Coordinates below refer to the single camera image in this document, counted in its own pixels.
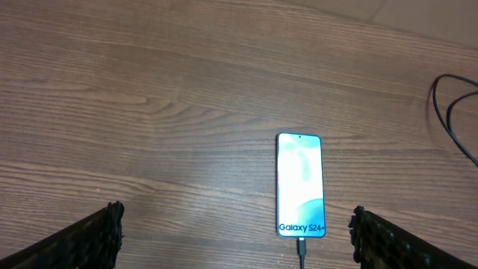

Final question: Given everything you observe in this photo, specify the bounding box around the blue Galaxy smartphone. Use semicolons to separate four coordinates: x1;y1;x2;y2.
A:
276;132;326;238

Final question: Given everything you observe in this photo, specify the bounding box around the black USB charging cable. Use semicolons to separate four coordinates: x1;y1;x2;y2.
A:
297;73;478;269

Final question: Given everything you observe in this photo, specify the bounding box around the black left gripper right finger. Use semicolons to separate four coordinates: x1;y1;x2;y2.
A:
348;205;477;269

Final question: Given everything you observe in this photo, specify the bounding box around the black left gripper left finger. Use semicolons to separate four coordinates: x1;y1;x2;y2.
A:
1;201;125;269

